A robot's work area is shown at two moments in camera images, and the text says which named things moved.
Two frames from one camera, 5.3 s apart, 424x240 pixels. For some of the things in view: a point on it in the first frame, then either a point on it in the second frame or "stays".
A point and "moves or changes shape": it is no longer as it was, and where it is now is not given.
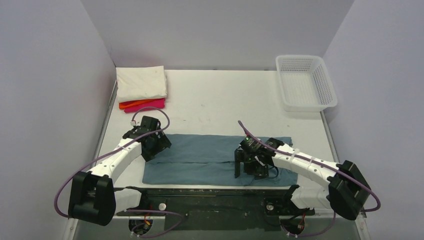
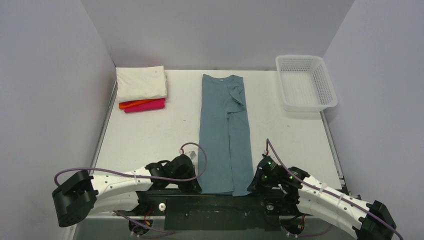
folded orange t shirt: [124, 104] stays
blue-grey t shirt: [208, 159] moves or changes shape
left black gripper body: [159, 145] -> [191, 182]
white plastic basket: [305, 84] stays
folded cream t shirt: [141, 83] stays
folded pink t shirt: [158, 102] stays
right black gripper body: [245, 158] -> [257, 182]
